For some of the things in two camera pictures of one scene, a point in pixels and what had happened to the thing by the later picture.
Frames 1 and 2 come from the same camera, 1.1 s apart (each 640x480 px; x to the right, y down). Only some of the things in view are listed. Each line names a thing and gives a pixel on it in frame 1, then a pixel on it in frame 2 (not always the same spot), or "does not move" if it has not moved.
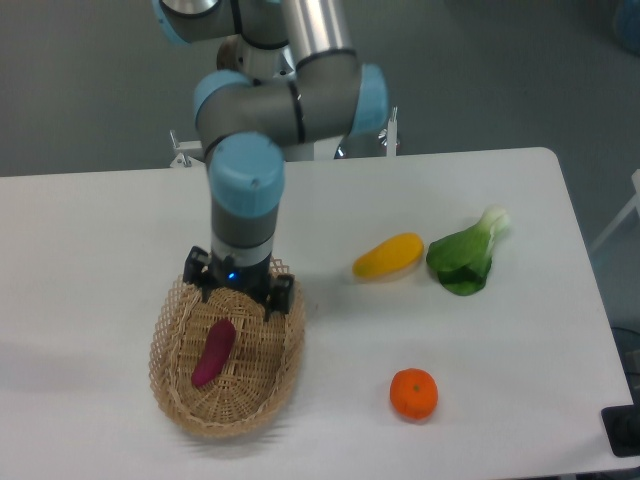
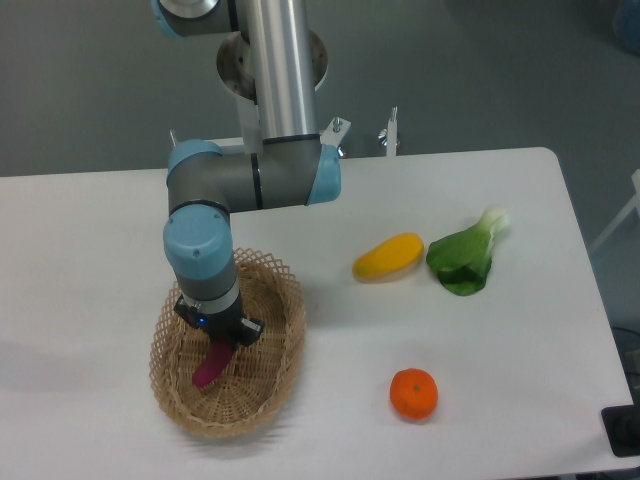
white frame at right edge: [634, 203] does not move
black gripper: [254, 279] -> [223, 327]
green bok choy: [462, 259] does not move
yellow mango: [389, 257] does not move
